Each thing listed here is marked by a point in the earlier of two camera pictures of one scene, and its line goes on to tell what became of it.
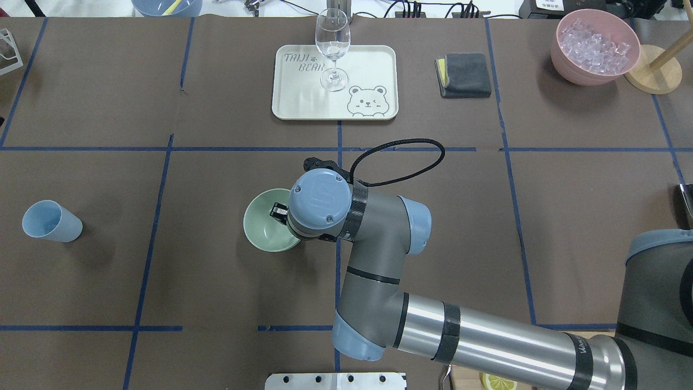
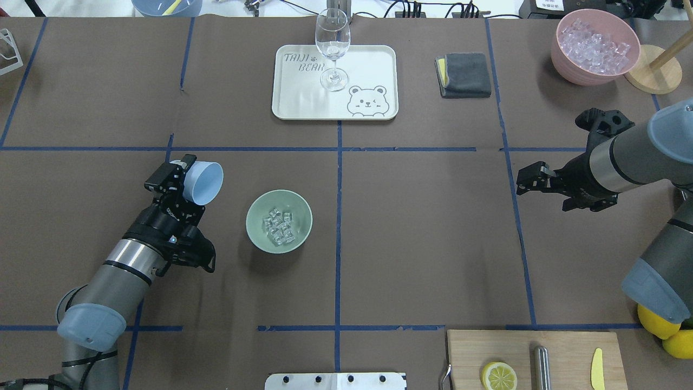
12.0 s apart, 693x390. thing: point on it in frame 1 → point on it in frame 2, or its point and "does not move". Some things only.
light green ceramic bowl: x=263 y=231 does not move
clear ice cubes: x=593 y=52 does not move
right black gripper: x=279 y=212 → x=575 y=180
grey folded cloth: x=467 y=76 does not move
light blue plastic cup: x=50 y=220 → x=203 y=181
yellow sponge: x=442 y=66 does not move
